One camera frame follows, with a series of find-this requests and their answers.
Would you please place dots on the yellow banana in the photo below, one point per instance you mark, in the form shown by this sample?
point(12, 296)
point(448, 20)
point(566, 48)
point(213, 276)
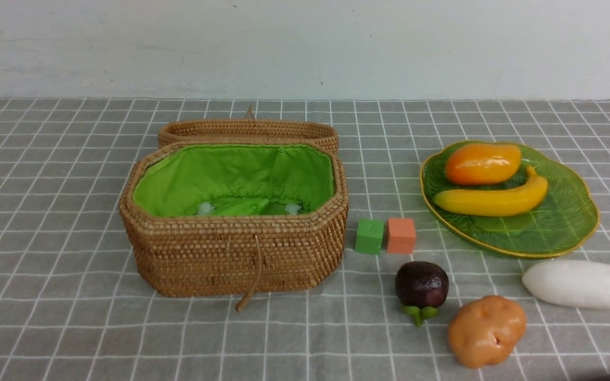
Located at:
point(496, 203)

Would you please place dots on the green glass leaf plate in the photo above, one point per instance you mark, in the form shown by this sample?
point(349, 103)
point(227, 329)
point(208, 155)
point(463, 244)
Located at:
point(561, 223)

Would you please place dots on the dark purple mangosteen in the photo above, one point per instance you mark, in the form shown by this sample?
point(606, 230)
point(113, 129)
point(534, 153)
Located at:
point(421, 288)

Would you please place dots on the white radish with leaves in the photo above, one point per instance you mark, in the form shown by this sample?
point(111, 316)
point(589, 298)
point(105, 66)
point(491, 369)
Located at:
point(571, 283)

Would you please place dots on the woven rattan basket lid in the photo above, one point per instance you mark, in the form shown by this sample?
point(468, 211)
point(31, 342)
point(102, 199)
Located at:
point(249, 128)

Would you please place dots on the grey checked tablecloth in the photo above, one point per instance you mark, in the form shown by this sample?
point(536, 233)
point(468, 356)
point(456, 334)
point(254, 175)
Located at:
point(73, 307)

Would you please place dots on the orange foam cube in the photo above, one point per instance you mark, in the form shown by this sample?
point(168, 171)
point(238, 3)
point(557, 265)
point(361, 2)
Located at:
point(401, 236)

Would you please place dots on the orange mango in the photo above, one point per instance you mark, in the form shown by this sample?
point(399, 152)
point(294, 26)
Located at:
point(480, 164)

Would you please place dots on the brown potato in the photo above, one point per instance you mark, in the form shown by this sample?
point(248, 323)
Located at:
point(484, 332)

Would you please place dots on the woven rattan basket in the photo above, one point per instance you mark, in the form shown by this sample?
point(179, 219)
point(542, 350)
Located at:
point(293, 246)

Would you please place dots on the green foam cube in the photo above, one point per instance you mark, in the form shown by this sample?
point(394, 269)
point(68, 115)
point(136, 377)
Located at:
point(369, 236)

